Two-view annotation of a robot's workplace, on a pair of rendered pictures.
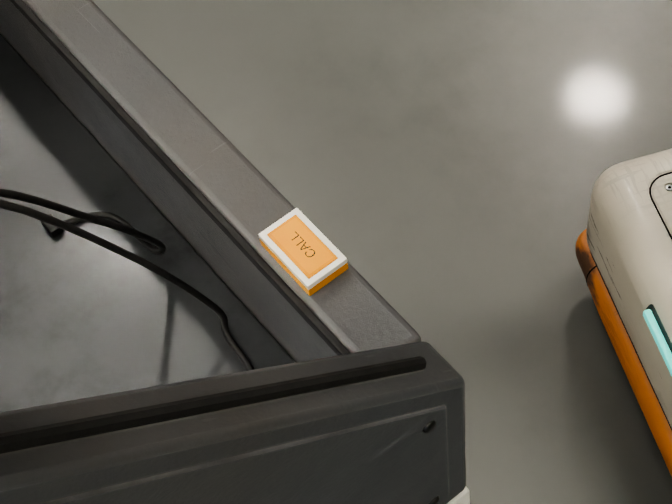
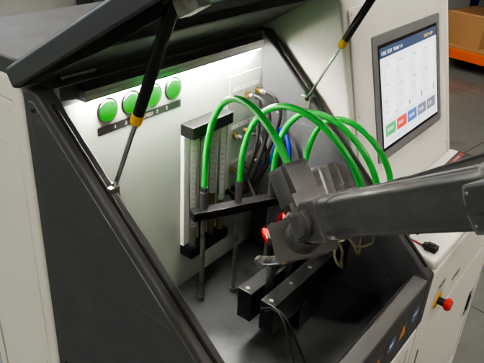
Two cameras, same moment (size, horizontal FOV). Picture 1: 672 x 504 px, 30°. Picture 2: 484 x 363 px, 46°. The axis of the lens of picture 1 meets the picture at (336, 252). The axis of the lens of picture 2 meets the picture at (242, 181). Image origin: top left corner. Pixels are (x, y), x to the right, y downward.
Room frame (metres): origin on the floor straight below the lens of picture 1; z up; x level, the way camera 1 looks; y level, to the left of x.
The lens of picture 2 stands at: (0.01, -0.56, 1.79)
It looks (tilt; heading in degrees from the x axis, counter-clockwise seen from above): 29 degrees down; 67
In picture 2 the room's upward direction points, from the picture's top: 4 degrees clockwise
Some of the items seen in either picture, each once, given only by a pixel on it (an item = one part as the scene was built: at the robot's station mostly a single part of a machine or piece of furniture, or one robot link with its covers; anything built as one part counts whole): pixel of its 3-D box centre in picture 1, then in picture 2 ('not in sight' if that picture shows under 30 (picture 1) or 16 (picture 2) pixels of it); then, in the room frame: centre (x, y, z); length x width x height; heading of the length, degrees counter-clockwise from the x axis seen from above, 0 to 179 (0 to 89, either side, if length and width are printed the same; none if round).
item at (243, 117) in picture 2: not in sight; (247, 130); (0.56, 0.69, 1.20); 0.13 x 0.03 x 0.31; 30
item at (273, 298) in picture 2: not in sight; (294, 286); (0.59, 0.40, 0.91); 0.34 x 0.10 x 0.15; 30
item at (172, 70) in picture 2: not in sight; (184, 65); (0.35, 0.57, 1.43); 0.54 x 0.03 x 0.02; 30
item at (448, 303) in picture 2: not in sight; (444, 302); (1.01, 0.32, 0.80); 0.05 x 0.04 x 0.05; 30
